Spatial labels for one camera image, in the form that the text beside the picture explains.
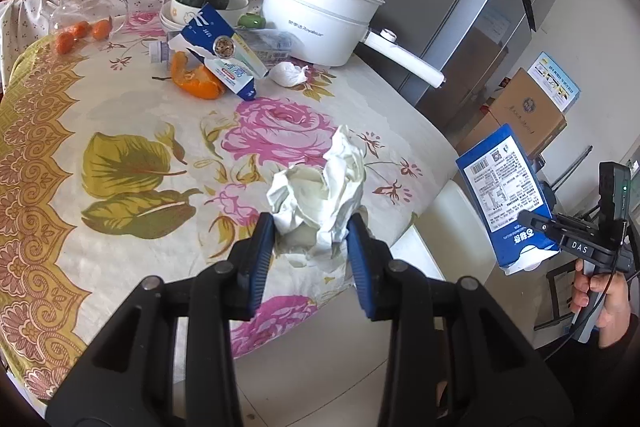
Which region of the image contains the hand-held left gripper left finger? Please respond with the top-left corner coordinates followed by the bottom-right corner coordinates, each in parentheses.
top-left (45, 212), bottom-right (277, 427)

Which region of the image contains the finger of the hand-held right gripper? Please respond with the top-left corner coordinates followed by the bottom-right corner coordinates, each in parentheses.
top-left (516, 209), bottom-right (563, 248)
top-left (536, 180), bottom-right (557, 220)

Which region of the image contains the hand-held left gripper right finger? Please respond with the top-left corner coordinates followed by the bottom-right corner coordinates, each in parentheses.
top-left (347, 212), bottom-right (576, 427)

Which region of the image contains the blue milk carton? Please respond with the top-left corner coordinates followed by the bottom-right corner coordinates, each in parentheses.
top-left (456, 123), bottom-right (560, 276)

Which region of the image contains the person's right forearm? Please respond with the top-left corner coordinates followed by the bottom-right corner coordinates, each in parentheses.
top-left (542, 312), bottom-right (640, 427)

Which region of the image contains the person's right hand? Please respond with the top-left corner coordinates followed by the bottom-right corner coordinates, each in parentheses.
top-left (571, 259), bottom-right (632, 349)

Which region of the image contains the cardboard box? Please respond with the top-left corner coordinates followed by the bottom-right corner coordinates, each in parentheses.
top-left (452, 68), bottom-right (568, 158)

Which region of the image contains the blue yellow box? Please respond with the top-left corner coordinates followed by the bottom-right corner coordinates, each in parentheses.
top-left (530, 52), bottom-right (582, 112)

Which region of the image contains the curled orange peel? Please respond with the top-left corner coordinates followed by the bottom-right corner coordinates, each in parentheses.
top-left (169, 49), bottom-right (226, 100)

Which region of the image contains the small crumpled white tissue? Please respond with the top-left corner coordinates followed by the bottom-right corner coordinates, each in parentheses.
top-left (269, 61), bottom-right (311, 88)

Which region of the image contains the floral yellow-bordered tablecloth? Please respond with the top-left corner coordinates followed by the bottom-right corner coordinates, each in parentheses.
top-left (0, 9), bottom-right (448, 403)

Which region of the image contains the grey refrigerator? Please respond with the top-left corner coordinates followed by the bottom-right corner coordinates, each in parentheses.
top-left (395, 0), bottom-right (586, 148)

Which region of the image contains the clear plastic bag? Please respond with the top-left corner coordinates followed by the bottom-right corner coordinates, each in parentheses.
top-left (240, 28), bottom-right (296, 60)

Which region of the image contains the torn blue white carton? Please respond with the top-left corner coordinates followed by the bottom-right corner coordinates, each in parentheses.
top-left (167, 4), bottom-right (268, 102)

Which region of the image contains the white electric pot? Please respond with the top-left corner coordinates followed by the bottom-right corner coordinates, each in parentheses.
top-left (261, 0), bottom-right (446, 88)

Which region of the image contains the white bowl flower print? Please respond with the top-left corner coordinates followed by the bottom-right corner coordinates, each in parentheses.
top-left (171, 0), bottom-right (249, 28)

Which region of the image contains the glass jar wooden lid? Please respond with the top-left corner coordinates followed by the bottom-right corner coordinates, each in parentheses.
top-left (48, 0), bottom-right (130, 52)

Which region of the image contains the black cable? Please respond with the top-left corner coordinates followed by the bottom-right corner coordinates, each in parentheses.
top-left (542, 207), bottom-right (640, 360)

